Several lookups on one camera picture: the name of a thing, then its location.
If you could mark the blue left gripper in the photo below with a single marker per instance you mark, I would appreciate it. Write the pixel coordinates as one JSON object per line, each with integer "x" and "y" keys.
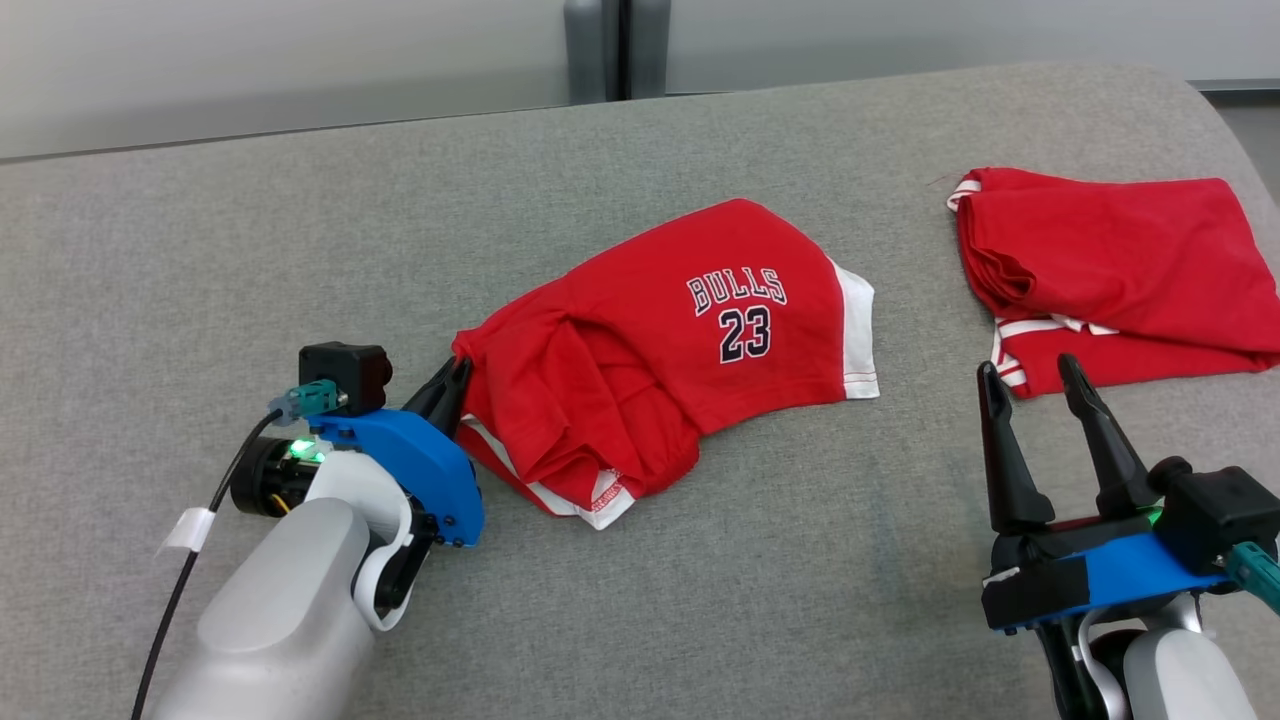
{"x": 420, "y": 465}

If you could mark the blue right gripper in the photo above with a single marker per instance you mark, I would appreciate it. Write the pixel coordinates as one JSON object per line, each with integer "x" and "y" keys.
{"x": 1090, "y": 580}

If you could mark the red jersey with white sleeves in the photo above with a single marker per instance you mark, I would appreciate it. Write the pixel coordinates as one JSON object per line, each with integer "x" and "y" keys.
{"x": 1120, "y": 260}

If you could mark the red Bulls 23 shorts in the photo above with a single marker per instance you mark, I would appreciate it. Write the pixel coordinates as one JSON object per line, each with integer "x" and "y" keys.
{"x": 660, "y": 350}

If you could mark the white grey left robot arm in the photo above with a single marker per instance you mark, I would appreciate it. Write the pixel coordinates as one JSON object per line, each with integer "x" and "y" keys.
{"x": 290, "y": 600}

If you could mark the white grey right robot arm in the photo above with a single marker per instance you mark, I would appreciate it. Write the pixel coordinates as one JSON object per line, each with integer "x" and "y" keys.
{"x": 1160, "y": 670}

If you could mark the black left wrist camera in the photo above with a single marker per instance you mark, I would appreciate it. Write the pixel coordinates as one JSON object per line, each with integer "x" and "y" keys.
{"x": 345, "y": 375}

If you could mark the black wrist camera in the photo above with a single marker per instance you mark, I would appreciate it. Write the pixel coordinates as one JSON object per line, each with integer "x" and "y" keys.
{"x": 345, "y": 375}
{"x": 1215, "y": 520}

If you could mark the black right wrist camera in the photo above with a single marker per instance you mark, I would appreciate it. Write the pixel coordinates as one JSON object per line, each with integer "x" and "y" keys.
{"x": 1215, "y": 520}

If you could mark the grey metal partition post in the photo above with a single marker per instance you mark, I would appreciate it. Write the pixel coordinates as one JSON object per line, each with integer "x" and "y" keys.
{"x": 618, "y": 45}

